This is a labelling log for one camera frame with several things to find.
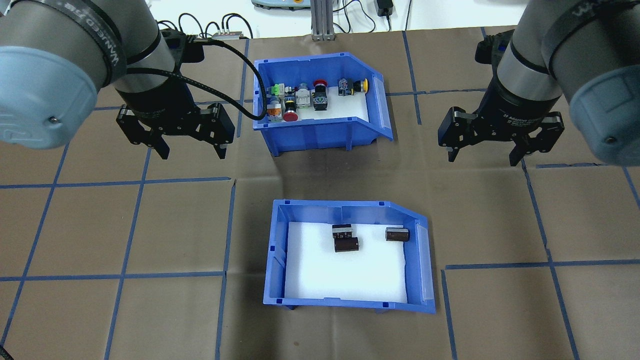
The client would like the blue plastic switch bin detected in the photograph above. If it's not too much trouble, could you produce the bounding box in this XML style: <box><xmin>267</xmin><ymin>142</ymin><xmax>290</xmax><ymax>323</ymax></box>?
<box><xmin>252</xmin><ymin>52</ymin><xmax>396</xmax><ymax>156</ymax></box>

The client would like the blue plastic battery bin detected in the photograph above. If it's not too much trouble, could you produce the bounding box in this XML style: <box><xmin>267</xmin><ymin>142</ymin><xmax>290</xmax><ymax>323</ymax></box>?
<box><xmin>263</xmin><ymin>199</ymin><xmax>437</xmax><ymax>316</ymax></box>

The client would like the red mushroom push button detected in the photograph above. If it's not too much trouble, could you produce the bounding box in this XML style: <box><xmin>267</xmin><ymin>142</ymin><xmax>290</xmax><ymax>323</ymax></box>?
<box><xmin>282</xmin><ymin>97</ymin><xmax>300</xmax><ymax>124</ymax></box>

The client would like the yellow push button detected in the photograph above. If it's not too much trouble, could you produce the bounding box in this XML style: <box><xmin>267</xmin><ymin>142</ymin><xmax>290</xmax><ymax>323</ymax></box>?
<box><xmin>337</xmin><ymin>77</ymin><xmax>370</xmax><ymax>97</ymax></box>

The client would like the grey teach pendant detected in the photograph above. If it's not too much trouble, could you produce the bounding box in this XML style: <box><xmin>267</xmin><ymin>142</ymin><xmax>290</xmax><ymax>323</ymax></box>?
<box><xmin>251</xmin><ymin>0</ymin><xmax>312</xmax><ymax>11</ymax></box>

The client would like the black camera cable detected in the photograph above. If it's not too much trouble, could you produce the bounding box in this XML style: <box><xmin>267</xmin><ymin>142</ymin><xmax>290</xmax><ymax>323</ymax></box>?
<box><xmin>125</xmin><ymin>37</ymin><xmax>268</xmax><ymax>122</ymax></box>

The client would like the white switch with orange clip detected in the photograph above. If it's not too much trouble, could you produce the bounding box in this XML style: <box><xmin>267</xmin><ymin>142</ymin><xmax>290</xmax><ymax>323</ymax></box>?
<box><xmin>266</xmin><ymin>96</ymin><xmax>284</xmax><ymax>124</ymax></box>

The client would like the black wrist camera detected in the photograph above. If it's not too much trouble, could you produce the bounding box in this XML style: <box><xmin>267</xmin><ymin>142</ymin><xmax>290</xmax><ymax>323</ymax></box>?
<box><xmin>161</xmin><ymin>29</ymin><xmax>206</xmax><ymax>65</ymax></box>
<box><xmin>475</xmin><ymin>29</ymin><xmax>516</xmax><ymax>68</ymax></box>

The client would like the white switch block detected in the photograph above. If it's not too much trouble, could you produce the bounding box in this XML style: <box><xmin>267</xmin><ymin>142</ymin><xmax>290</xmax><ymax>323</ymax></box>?
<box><xmin>294</xmin><ymin>82</ymin><xmax>314</xmax><ymax>112</ymax></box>

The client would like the black switch with red cap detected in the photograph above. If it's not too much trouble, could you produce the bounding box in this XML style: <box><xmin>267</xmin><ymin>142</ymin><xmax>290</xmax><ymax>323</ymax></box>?
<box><xmin>312</xmin><ymin>78</ymin><xmax>330</xmax><ymax>111</ymax></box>

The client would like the aluminium profile post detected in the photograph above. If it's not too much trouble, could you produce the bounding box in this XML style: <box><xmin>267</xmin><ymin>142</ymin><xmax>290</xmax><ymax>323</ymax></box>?
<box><xmin>310</xmin><ymin>0</ymin><xmax>337</xmax><ymax>42</ymax></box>

